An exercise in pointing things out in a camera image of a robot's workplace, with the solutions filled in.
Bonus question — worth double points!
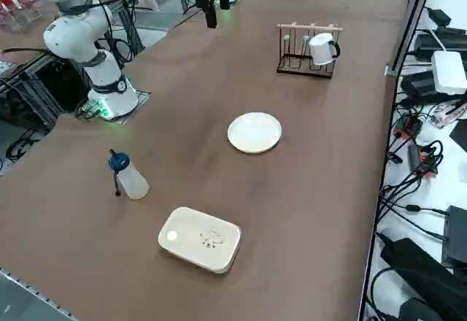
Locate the white round plate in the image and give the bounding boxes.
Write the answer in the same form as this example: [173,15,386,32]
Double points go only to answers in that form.
[227,112,283,155]

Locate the white rectangular power box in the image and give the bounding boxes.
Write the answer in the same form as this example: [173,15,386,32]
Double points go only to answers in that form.
[431,50,467,96]

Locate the red black connector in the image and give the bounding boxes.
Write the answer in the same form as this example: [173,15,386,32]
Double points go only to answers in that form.
[407,141,443,178]
[395,115,423,139]

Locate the grey metal edge rail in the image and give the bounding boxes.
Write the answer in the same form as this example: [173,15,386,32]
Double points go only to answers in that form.
[0,266,80,321]

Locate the black power adapter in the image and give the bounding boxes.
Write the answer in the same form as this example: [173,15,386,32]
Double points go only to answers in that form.
[400,69,436,99]
[427,7,452,27]
[414,33,448,63]

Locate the clear acrylic rack red items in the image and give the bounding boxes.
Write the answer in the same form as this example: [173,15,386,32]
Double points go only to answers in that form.
[0,0,45,33]

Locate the colourful printed packet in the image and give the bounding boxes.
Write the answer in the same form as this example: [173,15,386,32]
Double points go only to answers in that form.
[428,100,467,129]

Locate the black wire cup rack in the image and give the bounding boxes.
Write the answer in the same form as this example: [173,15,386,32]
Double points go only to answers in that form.
[276,23,344,80]

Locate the cream lunch box with print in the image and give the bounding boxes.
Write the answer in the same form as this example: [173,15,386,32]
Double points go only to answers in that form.
[158,206,242,275]

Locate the black aluminium frame stand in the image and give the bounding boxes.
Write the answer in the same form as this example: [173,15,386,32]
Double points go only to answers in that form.
[0,49,92,134]

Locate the aluminium frame beam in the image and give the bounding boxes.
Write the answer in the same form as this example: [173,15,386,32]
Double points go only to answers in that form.
[385,0,440,78]

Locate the black cable with inline box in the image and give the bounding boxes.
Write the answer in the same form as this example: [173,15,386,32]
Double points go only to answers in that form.
[379,203,450,242]

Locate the white mug black handle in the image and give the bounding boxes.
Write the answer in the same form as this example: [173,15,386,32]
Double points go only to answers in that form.
[308,32,342,66]

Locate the transparent sauce bottle blue cap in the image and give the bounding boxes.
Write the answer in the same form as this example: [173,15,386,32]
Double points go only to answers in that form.
[107,148,150,201]

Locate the black rectangular box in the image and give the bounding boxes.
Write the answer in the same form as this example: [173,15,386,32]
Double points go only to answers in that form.
[441,206,467,267]

